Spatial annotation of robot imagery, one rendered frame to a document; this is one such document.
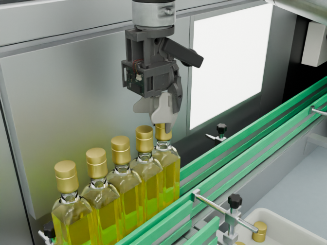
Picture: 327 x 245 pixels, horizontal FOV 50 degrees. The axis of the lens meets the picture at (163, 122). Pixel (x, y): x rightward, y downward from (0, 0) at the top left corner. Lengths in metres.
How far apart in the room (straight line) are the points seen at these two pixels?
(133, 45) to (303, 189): 0.84
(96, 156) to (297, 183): 0.84
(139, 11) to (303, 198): 0.85
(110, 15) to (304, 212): 0.81
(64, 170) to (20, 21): 0.25
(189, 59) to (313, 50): 1.01
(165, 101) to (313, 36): 1.05
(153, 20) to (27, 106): 0.27
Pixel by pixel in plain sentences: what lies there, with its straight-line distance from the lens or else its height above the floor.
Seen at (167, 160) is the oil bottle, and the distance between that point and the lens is 0.73.
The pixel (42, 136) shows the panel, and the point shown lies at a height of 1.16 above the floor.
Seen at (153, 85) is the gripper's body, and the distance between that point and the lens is 0.62.
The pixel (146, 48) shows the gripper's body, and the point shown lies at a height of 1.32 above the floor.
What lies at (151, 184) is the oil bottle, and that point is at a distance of 0.72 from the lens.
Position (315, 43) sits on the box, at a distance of 1.62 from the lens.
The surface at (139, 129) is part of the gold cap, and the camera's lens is 0.68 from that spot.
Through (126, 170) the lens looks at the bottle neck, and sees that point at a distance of 0.67.
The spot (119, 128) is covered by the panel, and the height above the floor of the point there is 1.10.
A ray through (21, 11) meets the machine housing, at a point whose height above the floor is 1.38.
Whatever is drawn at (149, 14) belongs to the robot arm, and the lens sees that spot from 0.60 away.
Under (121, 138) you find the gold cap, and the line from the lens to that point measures 0.65.
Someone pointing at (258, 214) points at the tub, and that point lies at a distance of 1.01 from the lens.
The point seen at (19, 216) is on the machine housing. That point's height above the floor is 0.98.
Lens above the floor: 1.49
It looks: 28 degrees down
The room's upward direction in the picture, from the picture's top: straight up
